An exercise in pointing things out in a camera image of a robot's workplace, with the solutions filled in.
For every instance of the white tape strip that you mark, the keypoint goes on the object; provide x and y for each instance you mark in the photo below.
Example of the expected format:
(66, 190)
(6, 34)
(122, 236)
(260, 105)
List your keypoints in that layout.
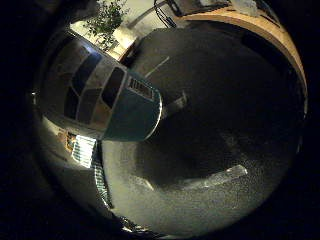
(176, 105)
(220, 178)
(156, 67)

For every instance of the white plant pot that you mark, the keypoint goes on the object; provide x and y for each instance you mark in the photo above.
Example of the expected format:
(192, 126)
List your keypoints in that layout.
(125, 36)

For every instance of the brown wooden shelf with items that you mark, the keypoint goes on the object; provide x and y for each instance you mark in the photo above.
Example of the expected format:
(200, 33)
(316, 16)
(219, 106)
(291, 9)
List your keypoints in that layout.
(68, 141)

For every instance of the green potted plant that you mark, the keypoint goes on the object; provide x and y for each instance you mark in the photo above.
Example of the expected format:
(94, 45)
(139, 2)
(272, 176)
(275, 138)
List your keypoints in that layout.
(106, 20)

